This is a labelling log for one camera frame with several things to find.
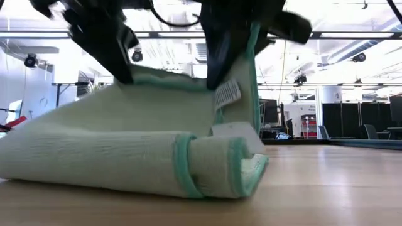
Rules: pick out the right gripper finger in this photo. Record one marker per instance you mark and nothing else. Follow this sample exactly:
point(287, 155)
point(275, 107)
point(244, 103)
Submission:
point(265, 40)
point(223, 53)

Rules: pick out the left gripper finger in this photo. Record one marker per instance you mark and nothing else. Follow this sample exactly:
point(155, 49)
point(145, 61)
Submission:
point(103, 40)
point(132, 37)

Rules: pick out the mint towel with teal edge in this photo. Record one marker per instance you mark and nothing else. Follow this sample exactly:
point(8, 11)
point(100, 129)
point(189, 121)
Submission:
point(110, 141)

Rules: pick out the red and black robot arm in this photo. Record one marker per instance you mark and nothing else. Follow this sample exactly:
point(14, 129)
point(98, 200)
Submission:
point(19, 120)

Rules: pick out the spiky green artificial plant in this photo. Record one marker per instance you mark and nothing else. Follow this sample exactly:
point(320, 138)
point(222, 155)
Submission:
point(92, 83)

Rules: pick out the large black monitor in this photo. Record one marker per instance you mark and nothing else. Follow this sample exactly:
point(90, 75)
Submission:
point(270, 110)

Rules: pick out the white column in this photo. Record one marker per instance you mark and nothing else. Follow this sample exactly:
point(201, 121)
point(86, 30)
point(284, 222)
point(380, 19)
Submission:
point(328, 94)

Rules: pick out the white and red shelf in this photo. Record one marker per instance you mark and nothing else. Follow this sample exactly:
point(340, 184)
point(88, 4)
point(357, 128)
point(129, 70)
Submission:
point(307, 125)

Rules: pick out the small white object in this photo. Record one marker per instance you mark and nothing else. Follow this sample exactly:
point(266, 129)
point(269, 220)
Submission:
point(283, 136)

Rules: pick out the black partition panels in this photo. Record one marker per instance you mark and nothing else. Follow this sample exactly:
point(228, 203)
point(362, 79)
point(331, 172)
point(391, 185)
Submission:
point(339, 119)

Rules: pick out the grey office chair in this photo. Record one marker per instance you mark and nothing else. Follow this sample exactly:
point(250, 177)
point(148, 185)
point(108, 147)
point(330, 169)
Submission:
point(323, 132)

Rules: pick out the tilted computer monitor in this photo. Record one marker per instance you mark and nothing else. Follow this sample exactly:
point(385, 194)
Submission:
point(15, 110)

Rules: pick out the dark office chair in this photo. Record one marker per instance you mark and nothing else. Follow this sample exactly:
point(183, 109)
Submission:
point(371, 132)

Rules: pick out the black ceiling camera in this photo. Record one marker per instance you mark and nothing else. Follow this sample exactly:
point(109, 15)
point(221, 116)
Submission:
point(30, 60)
point(137, 56)
point(300, 79)
point(359, 57)

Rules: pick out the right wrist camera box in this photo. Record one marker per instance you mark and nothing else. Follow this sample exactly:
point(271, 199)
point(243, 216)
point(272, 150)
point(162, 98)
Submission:
point(292, 28)

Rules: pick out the black overhead frame bar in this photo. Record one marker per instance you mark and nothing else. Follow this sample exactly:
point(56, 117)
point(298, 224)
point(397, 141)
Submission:
point(316, 34)

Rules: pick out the black table edge rail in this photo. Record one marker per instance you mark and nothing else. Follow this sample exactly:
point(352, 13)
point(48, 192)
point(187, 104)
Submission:
point(345, 142)

